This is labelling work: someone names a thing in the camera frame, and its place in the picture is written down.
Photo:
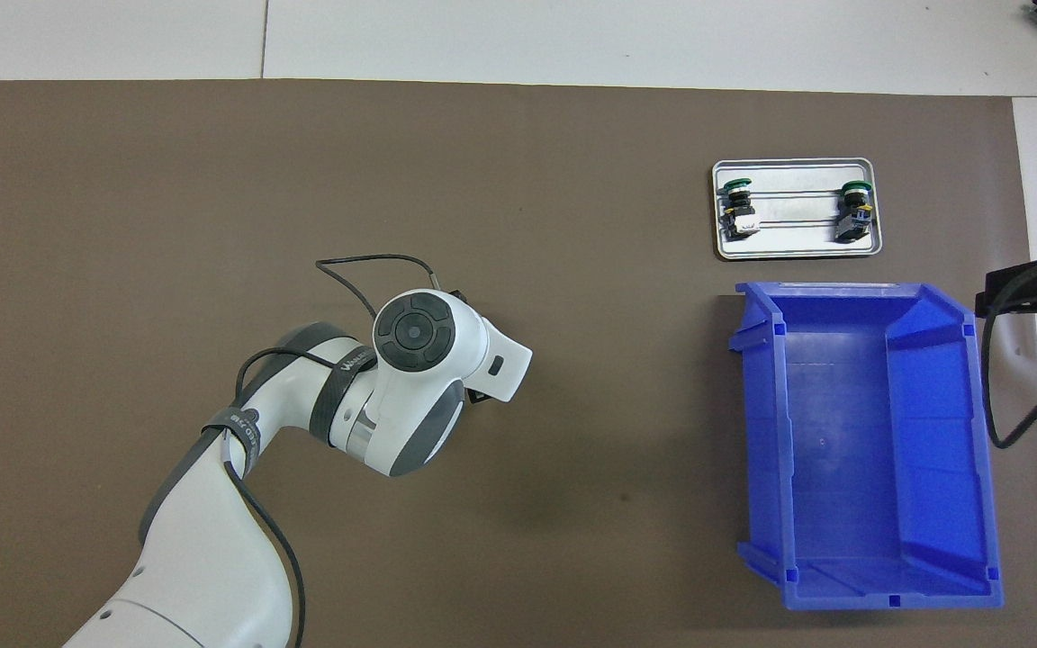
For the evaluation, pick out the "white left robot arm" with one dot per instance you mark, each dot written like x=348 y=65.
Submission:
x=212 y=558

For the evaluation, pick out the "green button with white block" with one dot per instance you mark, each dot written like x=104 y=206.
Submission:
x=738 y=211

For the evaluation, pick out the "brown table mat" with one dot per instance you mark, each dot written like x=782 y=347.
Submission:
x=572 y=180

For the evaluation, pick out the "grey metal tray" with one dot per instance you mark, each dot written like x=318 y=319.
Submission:
x=798 y=241

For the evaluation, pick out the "blue plastic storage bin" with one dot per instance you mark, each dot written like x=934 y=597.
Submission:
x=843 y=450

